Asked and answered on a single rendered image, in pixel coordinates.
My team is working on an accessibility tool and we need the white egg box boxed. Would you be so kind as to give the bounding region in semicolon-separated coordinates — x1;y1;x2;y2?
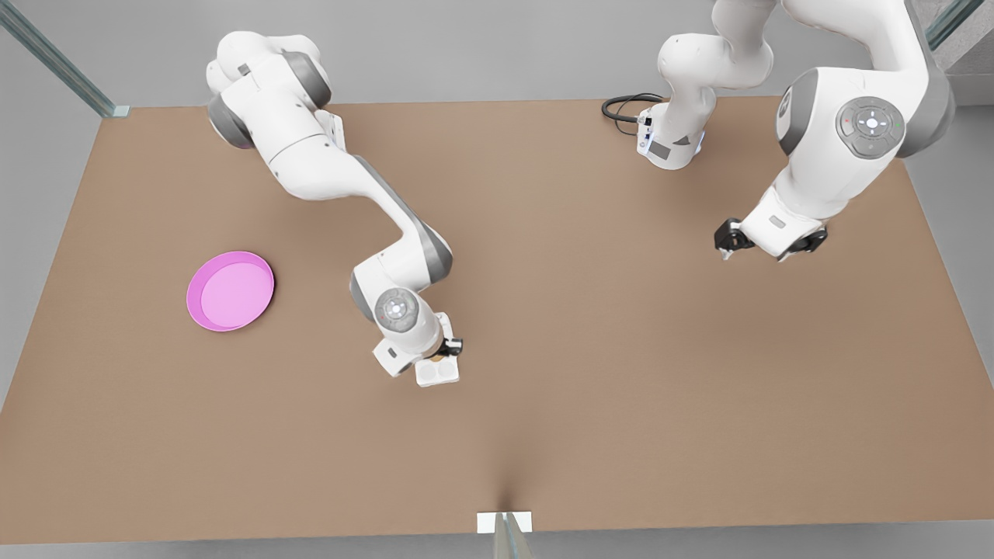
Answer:
415;356;461;388

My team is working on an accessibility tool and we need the pink round plate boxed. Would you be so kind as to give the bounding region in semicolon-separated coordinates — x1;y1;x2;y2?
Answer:
186;250;276;334

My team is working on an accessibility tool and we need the black cable loop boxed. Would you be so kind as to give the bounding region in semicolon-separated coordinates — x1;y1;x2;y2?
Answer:
601;92;666;137

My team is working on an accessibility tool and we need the silver frame post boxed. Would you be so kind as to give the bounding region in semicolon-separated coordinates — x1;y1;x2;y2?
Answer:
0;0;131;119
923;0;989;52
476;510;534;559

